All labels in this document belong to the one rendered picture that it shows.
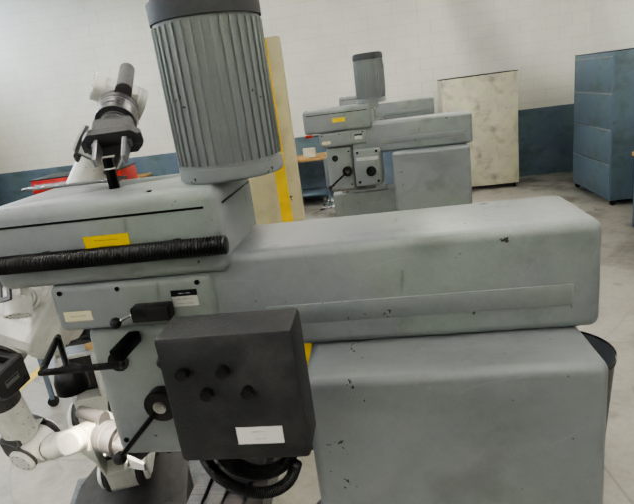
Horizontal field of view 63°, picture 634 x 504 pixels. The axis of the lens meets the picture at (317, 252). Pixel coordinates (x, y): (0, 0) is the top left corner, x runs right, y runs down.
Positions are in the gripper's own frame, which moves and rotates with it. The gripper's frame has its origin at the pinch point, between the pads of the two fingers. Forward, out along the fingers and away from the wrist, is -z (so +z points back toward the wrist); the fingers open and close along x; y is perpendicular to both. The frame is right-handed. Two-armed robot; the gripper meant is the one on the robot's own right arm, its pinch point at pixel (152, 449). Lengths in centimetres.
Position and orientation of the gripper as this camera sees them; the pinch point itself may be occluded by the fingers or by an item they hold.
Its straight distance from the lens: 145.3
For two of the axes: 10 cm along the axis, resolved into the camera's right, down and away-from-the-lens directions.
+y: 1.3, 9.5, 3.0
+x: 4.6, -3.2, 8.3
